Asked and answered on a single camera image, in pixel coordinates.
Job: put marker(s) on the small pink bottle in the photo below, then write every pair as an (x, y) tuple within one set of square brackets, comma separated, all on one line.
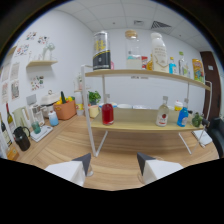
[(112, 66)]

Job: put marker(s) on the large white milk bottle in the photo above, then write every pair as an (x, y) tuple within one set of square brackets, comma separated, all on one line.
[(159, 53)]

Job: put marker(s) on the yellow snack can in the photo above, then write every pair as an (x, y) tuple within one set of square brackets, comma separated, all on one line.
[(198, 70)]

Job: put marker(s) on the teal cup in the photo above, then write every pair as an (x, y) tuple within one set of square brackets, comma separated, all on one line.
[(36, 128)]

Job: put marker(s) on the small black tool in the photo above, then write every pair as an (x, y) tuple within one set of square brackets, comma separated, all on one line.
[(205, 122)]

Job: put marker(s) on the wooden wall shelf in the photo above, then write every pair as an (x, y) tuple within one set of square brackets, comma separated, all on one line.
[(41, 63)]

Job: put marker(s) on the green potted plant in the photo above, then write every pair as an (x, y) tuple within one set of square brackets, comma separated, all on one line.
[(94, 97)]

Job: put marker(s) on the blue liquid bottle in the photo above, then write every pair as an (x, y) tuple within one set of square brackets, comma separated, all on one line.
[(182, 116)]

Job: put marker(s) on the black kettle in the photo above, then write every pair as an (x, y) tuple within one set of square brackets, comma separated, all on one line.
[(22, 140)]

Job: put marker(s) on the white wall socket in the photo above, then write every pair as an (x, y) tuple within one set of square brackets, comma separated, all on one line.
[(31, 99)]

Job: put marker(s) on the tall black yellow can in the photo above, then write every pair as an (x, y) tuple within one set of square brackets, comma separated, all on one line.
[(101, 51)]

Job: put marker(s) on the white notebook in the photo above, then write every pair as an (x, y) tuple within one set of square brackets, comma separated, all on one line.
[(202, 137)]

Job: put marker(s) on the brown door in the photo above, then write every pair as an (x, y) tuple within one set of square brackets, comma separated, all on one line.
[(211, 83)]

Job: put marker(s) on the white scale tray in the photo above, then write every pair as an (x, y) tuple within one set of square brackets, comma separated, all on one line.
[(42, 134)]

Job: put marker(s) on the red wall poster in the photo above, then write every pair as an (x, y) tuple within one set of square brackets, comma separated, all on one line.
[(144, 62)]

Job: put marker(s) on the round amber bottle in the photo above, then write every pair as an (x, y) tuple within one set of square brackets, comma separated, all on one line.
[(150, 64)]

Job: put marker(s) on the two-tier wooden shelf rack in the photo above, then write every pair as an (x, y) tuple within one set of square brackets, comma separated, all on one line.
[(140, 125)]

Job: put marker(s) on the cream mug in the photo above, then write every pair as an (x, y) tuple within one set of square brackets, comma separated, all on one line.
[(94, 111)]

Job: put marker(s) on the clear bottle with orange cap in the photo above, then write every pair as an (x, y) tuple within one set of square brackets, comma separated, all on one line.
[(90, 170)]

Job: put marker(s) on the clear bottle with green cap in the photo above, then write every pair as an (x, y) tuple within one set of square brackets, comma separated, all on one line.
[(182, 66)]

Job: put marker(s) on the black chair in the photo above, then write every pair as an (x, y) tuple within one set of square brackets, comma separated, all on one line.
[(217, 136)]

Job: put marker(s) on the white pot with lid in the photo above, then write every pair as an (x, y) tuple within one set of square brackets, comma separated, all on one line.
[(48, 100)]

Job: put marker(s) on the orange basket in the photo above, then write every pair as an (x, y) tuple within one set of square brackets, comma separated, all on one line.
[(65, 110)]

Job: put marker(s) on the green glass with limes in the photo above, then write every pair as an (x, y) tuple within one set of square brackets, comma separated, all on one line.
[(196, 120)]

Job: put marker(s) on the white bowl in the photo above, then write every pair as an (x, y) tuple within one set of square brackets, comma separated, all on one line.
[(124, 106)]

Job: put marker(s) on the red liquid bottle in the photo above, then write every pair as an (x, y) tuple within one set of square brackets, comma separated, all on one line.
[(107, 114)]

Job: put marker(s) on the clear bottle with red label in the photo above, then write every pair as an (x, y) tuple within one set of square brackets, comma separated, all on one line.
[(162, 116)]

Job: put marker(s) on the white figurine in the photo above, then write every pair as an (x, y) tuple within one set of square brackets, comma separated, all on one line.
[(49, 51)]

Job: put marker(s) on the gripper left finger white block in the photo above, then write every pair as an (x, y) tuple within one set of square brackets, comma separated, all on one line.
[(71, 170)]

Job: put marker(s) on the small light blue bottle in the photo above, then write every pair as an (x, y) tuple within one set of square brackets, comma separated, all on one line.
[(172, 66)]

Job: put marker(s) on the dark wine bottle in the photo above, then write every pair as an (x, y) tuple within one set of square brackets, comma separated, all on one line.
[(10, 121), (5, 133)]

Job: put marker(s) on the gripper right finger white block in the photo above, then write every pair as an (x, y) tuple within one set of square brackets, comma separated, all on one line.
[(156, 169)]

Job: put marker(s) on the white bottle with blue base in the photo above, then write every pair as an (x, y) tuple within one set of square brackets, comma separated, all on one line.
[(53, 119)]

